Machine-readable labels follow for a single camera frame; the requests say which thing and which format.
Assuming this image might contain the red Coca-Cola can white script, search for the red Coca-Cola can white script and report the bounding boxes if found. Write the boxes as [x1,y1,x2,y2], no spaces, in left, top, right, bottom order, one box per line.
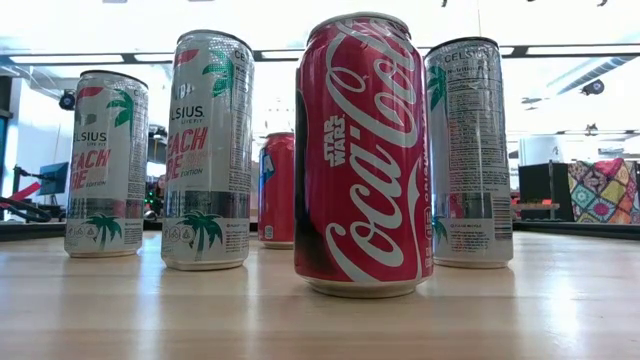
[293,11,435,300]

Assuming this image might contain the colourful patchwork quilt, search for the colourful patchwork quilt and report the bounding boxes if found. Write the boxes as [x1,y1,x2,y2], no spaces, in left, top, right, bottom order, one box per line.
[568,158,640,225]

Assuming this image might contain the black metal table frame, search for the black metal table frame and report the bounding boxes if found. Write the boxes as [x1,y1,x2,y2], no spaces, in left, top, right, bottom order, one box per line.
[0,221,640,242]

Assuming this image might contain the black cabinet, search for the black cabinet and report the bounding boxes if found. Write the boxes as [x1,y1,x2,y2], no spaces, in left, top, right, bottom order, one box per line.
[518,162,575,222]

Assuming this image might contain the white Celsius palm can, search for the white Celsius palm can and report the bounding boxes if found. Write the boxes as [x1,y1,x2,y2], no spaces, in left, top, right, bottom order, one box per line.
[160,29,255,273]
[423,36,515,270]
[63,69,150,260]

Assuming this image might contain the red Star Wars soda can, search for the red Star Wars soda can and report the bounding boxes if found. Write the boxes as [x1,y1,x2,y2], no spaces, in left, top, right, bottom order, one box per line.
[257,132,297,251]

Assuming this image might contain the black cable loop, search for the black cable loop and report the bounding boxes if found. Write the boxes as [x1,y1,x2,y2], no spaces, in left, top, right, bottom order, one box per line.
[0,196,53,225]

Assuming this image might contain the red bar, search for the red bar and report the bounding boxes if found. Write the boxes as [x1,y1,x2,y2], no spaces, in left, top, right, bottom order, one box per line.
[0,182,42,209]

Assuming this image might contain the grey ceiling duct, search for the grey ceiling duct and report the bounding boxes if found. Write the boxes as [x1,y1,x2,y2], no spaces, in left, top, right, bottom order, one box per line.
[555,54,637,96]

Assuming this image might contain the computer monitor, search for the computer monitor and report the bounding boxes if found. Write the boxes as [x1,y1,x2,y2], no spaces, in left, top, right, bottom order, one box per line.
[37,161,70,197]

